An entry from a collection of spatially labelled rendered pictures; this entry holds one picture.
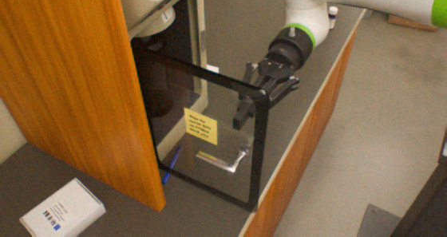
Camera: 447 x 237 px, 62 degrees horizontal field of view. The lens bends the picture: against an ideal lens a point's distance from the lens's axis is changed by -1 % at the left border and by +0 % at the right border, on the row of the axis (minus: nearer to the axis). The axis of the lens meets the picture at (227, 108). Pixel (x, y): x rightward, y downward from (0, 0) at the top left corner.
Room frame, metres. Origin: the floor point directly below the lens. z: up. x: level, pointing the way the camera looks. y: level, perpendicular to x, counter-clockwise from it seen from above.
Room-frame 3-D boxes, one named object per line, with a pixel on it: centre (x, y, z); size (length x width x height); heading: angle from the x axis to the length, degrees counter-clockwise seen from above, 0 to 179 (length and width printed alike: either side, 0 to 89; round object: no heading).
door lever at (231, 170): (0.47, 0.01, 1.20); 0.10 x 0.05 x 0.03; 61
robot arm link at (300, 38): (0.72, -0.15, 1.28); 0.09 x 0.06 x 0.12; 61
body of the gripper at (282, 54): (0.65, -0.11, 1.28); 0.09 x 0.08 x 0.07; 151
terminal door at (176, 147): (0.53, 0.06, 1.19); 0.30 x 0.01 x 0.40; 61
